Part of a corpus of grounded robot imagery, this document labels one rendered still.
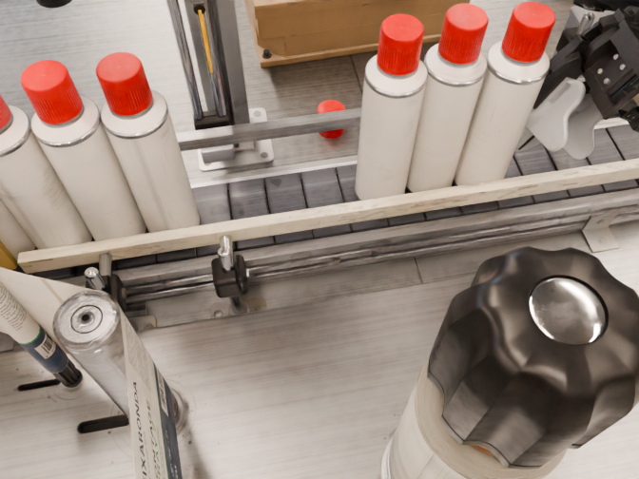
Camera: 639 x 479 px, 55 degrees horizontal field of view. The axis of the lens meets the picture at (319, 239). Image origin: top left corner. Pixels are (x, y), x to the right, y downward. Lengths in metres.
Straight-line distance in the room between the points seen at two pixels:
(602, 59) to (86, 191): 0.44
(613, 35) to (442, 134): 0.15
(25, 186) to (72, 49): 0.41
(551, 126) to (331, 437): 0.33
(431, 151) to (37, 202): 0.35
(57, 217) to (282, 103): 0.34
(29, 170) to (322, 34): 0.43
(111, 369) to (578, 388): 0.27
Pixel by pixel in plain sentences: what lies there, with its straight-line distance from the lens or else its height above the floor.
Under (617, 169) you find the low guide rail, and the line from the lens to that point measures 0.68.
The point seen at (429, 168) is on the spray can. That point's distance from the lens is 0.60.
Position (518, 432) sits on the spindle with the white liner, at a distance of 0.27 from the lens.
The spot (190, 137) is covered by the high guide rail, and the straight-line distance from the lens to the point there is 0.58.
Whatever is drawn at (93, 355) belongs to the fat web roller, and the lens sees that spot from 0.38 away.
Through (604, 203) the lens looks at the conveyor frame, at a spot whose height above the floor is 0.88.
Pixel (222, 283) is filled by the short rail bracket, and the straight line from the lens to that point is 0.54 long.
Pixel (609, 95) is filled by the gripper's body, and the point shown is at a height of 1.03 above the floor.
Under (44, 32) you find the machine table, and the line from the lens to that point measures 0.96.
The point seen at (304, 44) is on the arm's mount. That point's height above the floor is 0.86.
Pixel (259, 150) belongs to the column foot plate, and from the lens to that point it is 0.74.
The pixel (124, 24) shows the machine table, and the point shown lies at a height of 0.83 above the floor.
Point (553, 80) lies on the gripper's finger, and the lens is 0.59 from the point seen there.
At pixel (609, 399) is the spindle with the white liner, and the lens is 0.26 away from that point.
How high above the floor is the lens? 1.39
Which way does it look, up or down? 58 degrees down
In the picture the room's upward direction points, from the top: straight up
